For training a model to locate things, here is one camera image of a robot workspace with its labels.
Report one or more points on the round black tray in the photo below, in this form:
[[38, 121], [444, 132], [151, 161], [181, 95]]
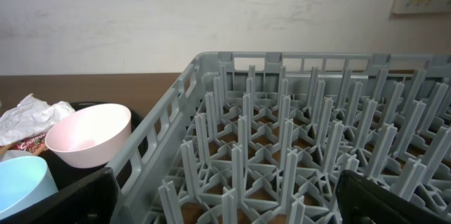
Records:
[[65, 175]]

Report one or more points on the pink bowl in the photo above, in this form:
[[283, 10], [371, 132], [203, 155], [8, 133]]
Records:
[[91, 136]]

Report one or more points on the red snack wrapper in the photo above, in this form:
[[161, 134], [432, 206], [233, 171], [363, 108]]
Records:
[[35, 145]]

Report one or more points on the light blue cup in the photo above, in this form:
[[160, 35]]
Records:
[[25, 181]]

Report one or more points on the grey dishwasher rack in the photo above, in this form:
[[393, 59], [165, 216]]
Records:
[[265, 136]]

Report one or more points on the crumpled white napkin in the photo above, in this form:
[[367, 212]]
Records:
[[31, 117]]

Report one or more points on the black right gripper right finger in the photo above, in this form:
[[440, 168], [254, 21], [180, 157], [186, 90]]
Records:
[[362, 201]]

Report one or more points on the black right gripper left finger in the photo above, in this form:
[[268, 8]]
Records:
[[89, 200]]

